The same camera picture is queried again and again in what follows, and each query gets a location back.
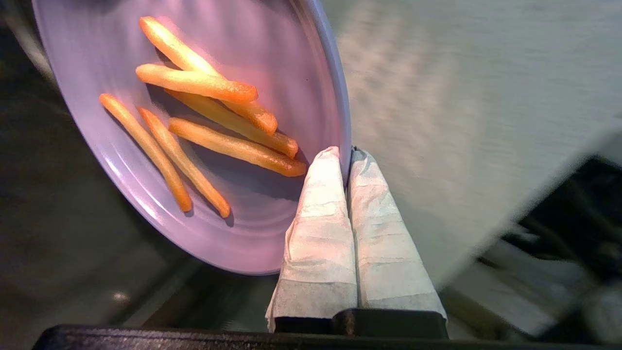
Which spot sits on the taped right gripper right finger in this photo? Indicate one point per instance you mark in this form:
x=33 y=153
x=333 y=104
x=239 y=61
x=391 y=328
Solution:
x=388 y=262

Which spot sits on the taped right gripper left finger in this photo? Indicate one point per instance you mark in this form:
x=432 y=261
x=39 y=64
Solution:
x=320 y=253

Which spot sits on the purple plate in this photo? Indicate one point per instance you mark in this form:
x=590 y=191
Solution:
x=272 y=58

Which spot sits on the silver black microwave oven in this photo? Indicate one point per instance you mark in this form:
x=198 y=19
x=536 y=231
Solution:
x=39 y=218

